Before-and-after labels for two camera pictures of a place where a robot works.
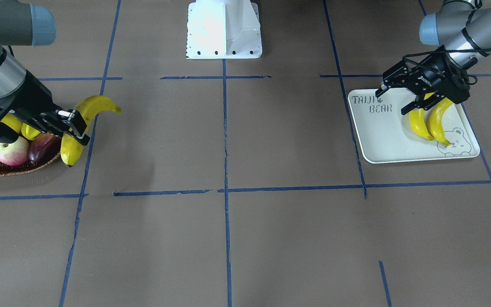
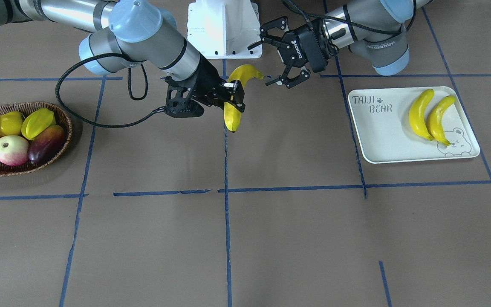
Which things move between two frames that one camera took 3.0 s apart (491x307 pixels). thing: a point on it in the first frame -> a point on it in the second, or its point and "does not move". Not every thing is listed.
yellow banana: (71, 146) -> (232, 113)
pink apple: (14, 154) does not move
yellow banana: (417, 117) does not move
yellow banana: (434, 120) does not move
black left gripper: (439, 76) -> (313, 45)
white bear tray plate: (385, 135) does not move
